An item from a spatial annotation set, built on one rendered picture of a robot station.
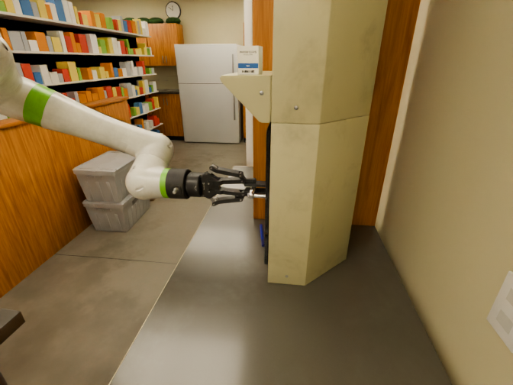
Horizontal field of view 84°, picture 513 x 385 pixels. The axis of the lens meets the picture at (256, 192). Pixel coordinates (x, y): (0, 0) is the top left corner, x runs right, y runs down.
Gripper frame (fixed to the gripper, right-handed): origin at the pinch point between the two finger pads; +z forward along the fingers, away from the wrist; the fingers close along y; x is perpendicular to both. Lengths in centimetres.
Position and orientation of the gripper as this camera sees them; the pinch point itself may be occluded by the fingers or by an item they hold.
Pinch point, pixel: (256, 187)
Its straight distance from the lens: 84.3
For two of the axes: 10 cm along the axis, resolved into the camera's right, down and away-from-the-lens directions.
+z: 9.9, 0.5, -1.0
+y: 0.0, -9.1, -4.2
